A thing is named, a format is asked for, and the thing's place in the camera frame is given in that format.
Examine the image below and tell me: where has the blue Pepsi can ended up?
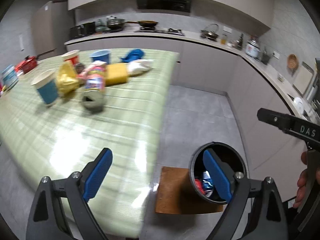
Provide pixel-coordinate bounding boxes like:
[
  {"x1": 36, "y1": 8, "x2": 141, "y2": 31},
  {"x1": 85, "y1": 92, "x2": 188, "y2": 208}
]
[{"x1": 202, "y1": 171, "x2": 214, "y2": 198}]

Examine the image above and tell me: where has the red plastic bag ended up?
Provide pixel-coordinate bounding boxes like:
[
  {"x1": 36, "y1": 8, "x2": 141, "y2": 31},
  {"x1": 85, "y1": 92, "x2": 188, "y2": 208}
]
[{"x1": 195, "y1": 179, "x2": 206, "y2": 195}]

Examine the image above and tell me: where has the black yellow drink can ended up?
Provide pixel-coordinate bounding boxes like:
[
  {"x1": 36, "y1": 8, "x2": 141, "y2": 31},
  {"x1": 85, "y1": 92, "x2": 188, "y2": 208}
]
[{"x1": 81, "y1": 74, "x2": 105, "y2": 112}]

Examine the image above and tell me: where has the blue white paper cup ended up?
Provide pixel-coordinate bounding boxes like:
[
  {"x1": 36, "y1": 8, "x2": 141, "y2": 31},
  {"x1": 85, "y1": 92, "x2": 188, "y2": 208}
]
[{"x1": 31, "y1": 69, "x2": 59, "y2": 107}]

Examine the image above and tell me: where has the yellow sponge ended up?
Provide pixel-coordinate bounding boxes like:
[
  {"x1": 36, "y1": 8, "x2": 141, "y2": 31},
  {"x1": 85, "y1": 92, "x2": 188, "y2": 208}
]
[{"x1": 105, "y1": 63, "x2": 129, "y2": 86}]

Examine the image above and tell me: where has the white paper towel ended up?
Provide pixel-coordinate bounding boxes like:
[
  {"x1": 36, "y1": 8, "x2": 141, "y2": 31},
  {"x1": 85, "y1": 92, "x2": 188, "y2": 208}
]
[{"x1": 127, "y1": 59, "x2": 153, "y2": 76}]

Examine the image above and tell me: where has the black trash bin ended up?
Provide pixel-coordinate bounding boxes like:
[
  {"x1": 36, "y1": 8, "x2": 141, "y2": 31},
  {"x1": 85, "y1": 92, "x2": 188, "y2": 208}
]
[{"x1": 189, "y1": 142, "x2": 247, "y2": 205}]

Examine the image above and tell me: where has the person's hand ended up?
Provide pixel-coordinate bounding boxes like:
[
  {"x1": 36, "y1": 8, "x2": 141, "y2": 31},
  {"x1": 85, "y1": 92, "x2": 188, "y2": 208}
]
[{"x1": 293, "y1": 167, "x2": 320, "y2": 209}]

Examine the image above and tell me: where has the woven basket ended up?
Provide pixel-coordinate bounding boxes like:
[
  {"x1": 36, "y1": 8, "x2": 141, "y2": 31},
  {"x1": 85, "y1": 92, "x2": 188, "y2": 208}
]
[{"x1": 287, "y1": 54, "x2": 299, "y2": 70}]

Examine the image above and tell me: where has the brown wooden board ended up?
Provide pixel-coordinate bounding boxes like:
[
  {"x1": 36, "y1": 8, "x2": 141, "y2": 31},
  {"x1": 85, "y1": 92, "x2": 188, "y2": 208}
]
[{"x1": 155, "y1": 166, "x2": 223, "y2": 215}]

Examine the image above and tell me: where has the white rice cooker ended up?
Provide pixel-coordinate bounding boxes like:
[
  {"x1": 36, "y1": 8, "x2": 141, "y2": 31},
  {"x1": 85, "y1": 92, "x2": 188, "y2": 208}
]
[{"x1": 245, "y1": 36, "x2": 260, "y2": 58}]

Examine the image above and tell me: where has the dark glass bottle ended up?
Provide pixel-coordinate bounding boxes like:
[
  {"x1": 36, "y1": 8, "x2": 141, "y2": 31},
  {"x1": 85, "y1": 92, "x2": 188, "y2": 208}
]
[{"x1": 235, "y1": 34, "x2": 244, "y2": 50}]

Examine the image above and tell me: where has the oil bottle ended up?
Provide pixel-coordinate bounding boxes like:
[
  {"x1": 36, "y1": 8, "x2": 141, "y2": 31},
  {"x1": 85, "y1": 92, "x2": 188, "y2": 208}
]
[{"x1": 220, "y1": 34, "x2": 227, "y2": 45}]

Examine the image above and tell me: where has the red white snack wrapper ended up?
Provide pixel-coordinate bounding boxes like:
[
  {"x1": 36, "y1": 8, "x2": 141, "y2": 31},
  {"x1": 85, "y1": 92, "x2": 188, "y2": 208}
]
[{"x1": 78, "y1": 61, "x2": 107, "y2": 80}]

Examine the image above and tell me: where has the blue white jar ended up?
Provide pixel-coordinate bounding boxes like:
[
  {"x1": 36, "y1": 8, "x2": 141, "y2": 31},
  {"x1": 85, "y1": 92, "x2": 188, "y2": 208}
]
[{"x1": 2, "y1": 64, "x2": 18, "y2": 90}]

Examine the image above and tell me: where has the red cooking pot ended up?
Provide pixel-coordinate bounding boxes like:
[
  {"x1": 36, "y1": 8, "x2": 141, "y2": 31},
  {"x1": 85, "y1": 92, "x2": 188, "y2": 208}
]
[{"x1": 15, "y1": 56, "x2": 37, "y2": 74}]

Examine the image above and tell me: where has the red white paper cup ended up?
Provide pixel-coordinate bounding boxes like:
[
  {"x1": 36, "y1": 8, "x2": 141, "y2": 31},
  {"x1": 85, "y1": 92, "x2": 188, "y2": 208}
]
[{"x1": 61, "y1": 50, "x2": 80, "y2": 64}]

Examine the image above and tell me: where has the blue plastic bowl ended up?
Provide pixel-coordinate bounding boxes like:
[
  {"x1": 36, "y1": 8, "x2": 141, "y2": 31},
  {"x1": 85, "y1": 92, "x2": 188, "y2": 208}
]
[{"x1": 90, "y1": 49, "x2": 111, "y2": 64}]

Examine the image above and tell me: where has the blue cloth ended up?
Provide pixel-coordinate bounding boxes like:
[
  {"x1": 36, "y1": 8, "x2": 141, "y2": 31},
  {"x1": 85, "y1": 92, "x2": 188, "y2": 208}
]
[{"x1": 121, "y1": 49, "x2": 145, "y2": 63}]

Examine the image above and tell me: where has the black microwave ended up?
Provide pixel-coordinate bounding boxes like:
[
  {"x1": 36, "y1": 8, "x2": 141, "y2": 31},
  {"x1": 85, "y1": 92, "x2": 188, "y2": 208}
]
[{"x1": 69, "y1": 22, "x2": 95, "y2": 39}]

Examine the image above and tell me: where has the refrigerator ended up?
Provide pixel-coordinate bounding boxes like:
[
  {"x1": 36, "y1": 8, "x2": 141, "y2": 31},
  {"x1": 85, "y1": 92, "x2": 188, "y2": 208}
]
[{"x1": 30, "y1": 0, "x2": 75, "y2": 60}]

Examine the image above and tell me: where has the teal ceramic vase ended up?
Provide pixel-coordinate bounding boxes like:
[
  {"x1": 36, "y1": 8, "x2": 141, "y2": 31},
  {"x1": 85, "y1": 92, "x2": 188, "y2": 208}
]
[{"x1": 95, "y1": 19, "x2": 108, "y2": 33}]

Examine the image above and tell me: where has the gas stove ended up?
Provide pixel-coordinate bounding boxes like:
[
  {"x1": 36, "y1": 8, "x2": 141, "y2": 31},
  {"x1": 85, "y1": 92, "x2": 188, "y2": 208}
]
[{"x1": 135, "y1": 27, "x2": 185, "y2": 36}]

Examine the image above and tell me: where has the frying pan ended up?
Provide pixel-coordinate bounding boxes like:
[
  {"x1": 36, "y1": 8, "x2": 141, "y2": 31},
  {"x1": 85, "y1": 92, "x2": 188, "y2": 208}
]
[{"x1": 126, "y1": 21, "x2": 158, "y2": 28}]

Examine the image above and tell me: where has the black lidded wok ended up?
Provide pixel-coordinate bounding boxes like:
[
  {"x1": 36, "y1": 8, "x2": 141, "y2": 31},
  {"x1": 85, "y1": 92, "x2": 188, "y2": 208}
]
[{"x1": 106, "y1": 16, "x2": 126, "y2": 30}]

